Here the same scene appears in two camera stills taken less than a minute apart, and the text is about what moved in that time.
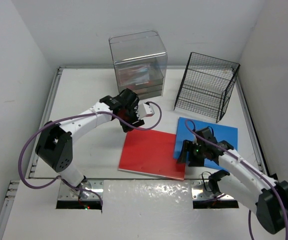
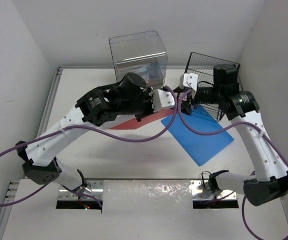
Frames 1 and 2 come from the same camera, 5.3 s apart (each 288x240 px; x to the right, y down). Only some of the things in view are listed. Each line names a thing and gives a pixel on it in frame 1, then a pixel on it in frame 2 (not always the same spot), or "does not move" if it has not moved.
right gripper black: x=186 y=146 -> x=185 y=105
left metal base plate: x=66 y=193 does not move
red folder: x=150 y=153 -> x=146 y=120
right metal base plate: x=200 y=190 does not move
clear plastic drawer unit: x=140 y=60 does not move
